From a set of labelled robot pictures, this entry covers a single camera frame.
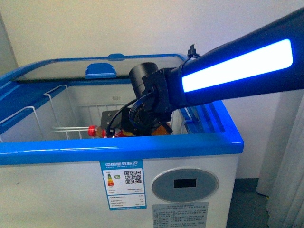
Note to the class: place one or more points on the blue rear lid handle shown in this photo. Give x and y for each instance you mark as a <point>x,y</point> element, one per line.
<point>116,57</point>

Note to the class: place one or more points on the blue lid handle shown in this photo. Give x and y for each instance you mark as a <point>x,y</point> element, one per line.
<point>116,57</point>
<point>100,71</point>

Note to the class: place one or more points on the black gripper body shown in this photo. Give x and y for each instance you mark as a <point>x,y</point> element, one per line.
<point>134,113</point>

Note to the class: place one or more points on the red capped drink bottle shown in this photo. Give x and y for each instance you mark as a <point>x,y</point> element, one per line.
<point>128,130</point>

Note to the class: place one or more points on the oval temperature control panel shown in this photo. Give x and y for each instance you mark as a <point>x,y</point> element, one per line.
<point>184,185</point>

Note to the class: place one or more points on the white instruction sticker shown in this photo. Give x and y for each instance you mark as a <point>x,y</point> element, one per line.
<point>180,215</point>

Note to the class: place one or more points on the white chest freezer blue rim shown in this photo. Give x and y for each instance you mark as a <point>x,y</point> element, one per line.
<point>54,175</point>

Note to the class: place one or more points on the black robot arm blue light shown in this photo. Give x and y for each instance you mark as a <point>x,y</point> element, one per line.
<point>267,60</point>

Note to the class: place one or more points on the China energy label sticker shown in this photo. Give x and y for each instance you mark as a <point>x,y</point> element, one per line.
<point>124,184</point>

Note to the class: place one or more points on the white wire basket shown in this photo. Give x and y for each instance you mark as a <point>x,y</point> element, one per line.
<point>61,113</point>

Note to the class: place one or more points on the glass sliding freezer lid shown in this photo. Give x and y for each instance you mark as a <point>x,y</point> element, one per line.
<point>74,69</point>

